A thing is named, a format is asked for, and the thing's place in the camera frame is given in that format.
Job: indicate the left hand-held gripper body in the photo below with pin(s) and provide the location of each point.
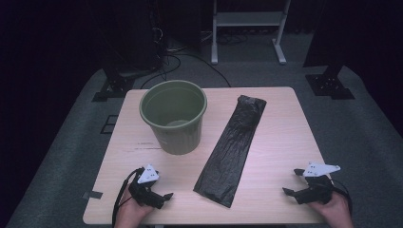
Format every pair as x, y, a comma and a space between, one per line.
146, 175

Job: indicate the green plastic bin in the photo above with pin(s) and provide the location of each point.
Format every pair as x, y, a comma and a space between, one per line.
179, 139

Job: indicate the black garbage bag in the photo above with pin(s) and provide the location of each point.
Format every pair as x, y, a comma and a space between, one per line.
229, 152

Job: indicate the person's right hand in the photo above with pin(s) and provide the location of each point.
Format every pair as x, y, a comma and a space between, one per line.
336, 213

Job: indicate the black stand base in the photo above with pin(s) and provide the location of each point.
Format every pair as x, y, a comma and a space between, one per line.
329, 85
112, 88

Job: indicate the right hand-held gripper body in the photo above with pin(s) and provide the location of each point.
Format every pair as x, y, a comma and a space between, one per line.
315, 191

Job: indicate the white metal stand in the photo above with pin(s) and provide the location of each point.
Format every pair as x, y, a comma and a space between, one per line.
247, 18

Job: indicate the grey tape strip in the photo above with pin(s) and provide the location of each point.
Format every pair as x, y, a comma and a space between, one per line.
93, 195

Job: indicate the person's left hand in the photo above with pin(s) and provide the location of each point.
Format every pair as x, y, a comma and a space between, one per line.
130, 213

